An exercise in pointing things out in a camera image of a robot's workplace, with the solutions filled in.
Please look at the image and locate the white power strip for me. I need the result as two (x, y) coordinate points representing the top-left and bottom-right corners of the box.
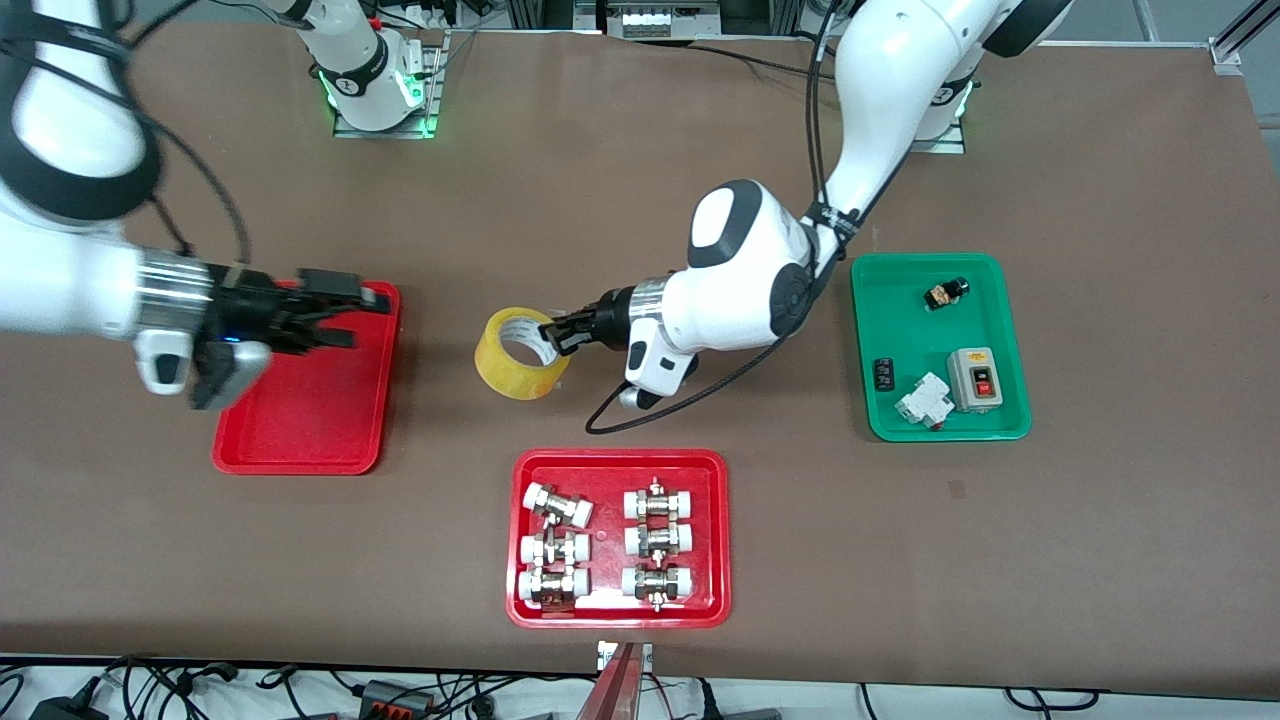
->
(620, 8), (721, 39)

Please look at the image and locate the white metal pipe fitting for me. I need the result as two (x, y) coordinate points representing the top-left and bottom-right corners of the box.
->
(623, 478), (697, 522)
(623, 520), (695, 560)
(523, 482), (595, 529)
(519, 530), (591, 569)
(517, 566), (591, 610)
(621, 562), (695, 612)

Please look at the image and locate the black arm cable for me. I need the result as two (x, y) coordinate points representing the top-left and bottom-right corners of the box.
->
(584, 0), (863, 437)
(0, 0), (253, 269)

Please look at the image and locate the green plastic tray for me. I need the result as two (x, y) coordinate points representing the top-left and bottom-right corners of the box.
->
(851, 252), (1033, 443)

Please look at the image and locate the black power adapter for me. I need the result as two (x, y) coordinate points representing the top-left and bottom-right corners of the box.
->
(28, 680), (109, 720)

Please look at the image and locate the grey push button switch box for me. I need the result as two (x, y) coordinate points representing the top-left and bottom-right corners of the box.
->
(946, 347), (1004, 413)

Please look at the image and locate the black orange connector box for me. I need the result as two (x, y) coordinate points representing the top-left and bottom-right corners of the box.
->
(357, 680), (438, 719)

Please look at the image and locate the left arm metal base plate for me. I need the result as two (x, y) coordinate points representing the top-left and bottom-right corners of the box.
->
(908, 85), (968, 154)

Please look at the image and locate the white circuit breaker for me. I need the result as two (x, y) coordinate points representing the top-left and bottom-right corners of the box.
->
(894, 372), (952, 431)

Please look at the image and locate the red metal bar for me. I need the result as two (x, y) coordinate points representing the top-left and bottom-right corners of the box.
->
(575, 644), (641, 720)

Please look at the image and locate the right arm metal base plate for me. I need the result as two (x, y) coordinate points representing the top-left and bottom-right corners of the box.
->
(333, 30), (447, 139)

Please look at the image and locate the red tray with fittings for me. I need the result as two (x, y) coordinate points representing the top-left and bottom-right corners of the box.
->
(505, 448), (732, 630)

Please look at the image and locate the black cable on table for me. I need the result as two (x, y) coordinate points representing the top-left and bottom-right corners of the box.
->
(690, 40), (837, 83)

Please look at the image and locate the aluminium frame profile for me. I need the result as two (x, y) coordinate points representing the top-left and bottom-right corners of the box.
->
(1208, 0), (1280, 77)

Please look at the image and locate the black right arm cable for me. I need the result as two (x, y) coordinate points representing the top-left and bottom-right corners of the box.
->
(0, 0), (253, 269)

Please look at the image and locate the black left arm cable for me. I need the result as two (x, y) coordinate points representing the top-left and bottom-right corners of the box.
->
(584, 0), (863, 437)

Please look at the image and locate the silver clamp plate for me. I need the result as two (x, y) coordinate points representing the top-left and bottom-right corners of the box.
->
(597, 641), (654, 674)

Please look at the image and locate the empty red plastic tray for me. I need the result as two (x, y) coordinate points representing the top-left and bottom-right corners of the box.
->
(212, 281), (402, 476)

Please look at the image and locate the yellow tape roll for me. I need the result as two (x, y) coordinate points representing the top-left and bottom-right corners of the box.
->
(473, 307), (573, 401)

